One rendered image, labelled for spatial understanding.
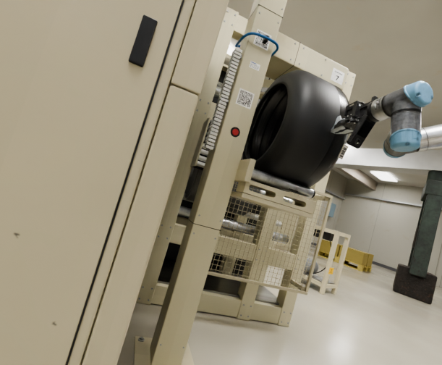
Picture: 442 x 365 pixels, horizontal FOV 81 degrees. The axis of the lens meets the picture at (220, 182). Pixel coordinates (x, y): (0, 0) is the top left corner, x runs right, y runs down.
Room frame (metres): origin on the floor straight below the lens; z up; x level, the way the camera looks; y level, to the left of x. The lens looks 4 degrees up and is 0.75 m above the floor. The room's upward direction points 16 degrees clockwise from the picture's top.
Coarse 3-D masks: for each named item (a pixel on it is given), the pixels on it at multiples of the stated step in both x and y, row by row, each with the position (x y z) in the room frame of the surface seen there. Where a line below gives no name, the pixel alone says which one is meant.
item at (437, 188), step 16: (432, 176) 5.35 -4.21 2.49; (432, 192) 5.06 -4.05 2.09; (432, 208) 5.03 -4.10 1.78; (432, 224) 4.99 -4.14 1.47; (416, 240) 5.10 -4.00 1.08; (432, 240) 4.96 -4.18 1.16; (416, 256) 5.05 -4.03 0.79; (400, 272) 5.22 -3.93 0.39; (416, 272) 5.01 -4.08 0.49; (400, 288) 5.19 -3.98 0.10; (416, 288) 5.05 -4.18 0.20; (432, 288) 4.92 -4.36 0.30
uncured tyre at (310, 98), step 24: (288, 72) 1.22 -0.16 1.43; (264, 96) 1.37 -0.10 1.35; (288, 96) 1.10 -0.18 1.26; (312, 96) 1.03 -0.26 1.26; (336, 96) 1.08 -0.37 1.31; (264, 120) 1.54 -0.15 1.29; (288, 120) 1.05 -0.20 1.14; (312, 120) 1.02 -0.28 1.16; (264, 144) 1.58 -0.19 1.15; (288, 144) 1.06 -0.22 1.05; (312, 144) 1.05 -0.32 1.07; (336, 144) 1.07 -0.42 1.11; (264, 168) 1.18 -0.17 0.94; (288, 168) 1.12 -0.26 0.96; (312, 168) 1.12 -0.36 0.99
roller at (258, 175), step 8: (256, 176) 1.12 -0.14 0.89; (264, 176) 1.12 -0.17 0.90; (272, 176) 1.14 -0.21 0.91; (272, 184) 1.15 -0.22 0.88; (280, 184) 1.15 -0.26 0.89; (288, 184) 1.16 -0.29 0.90; (296, 184) 1.18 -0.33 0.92; (296, 192) 1.18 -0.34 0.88; (304, 192) 1.19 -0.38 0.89; (312, 192) 1.20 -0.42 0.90
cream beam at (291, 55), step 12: (288, 48) 1.47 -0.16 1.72; (300, 48) 1.49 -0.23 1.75; (276, 60) 1.49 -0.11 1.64; (288, 60) 1.48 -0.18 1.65; (300, 60) 1.50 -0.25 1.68; (312, 60) 1.52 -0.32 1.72; (324, 60) 1.54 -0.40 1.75; (276, 72) 1.62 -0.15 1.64; (312, 72) 1.53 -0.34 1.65; (324, 72) 1.55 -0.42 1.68; (336, 84) 1.58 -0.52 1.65
